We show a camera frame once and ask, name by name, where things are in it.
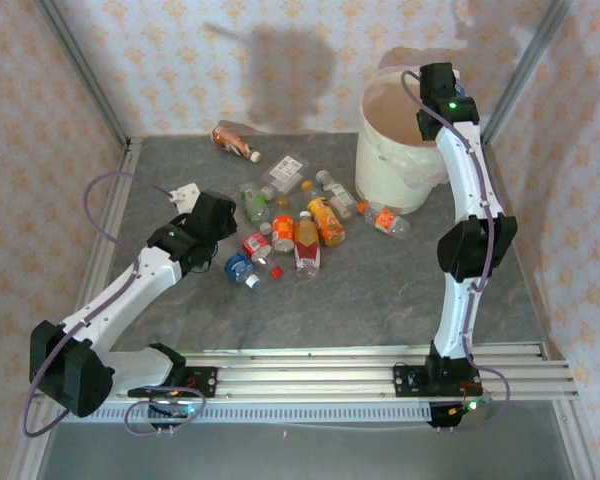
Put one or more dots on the red label bottle red cap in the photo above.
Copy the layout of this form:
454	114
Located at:
256	244

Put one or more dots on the blue label bottle white cap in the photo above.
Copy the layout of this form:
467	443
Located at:
237	265

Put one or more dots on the orange label bottle amber cap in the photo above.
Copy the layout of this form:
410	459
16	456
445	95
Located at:
282	231

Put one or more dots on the red gold label tea bottle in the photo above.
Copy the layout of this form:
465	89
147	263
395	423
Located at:
307	250

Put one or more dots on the yellow orange juice bottle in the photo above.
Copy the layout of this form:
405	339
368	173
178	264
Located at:
326	222

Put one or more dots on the small clear bottle orange label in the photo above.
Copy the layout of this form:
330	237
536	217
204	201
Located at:
387	220

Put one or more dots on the clear bottle green white label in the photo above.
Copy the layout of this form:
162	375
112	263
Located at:
339	194

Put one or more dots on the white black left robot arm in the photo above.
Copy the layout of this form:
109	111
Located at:
130	285

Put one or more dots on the clear plastic bin liner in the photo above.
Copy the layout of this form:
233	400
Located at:
420	166

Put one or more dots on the white ribbed plastic bin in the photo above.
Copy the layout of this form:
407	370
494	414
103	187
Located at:
385	175

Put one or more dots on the brown bottle cream cap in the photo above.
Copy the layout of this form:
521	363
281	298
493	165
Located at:
227	139

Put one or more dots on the flat clear bottle white label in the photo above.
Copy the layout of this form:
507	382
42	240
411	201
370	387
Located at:
287	172

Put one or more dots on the black controller board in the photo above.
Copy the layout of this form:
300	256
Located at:
450	412
172	411

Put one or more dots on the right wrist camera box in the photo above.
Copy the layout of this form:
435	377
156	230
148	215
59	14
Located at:
459	89

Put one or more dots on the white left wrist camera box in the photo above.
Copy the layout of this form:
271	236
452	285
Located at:
186	194

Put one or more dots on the aluminium frame post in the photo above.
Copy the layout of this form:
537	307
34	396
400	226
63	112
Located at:
527	65
580	450
27	455
80	65

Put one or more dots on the aluminium side rail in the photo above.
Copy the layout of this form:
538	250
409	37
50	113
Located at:
124	175

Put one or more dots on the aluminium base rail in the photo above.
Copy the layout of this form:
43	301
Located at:
305	380

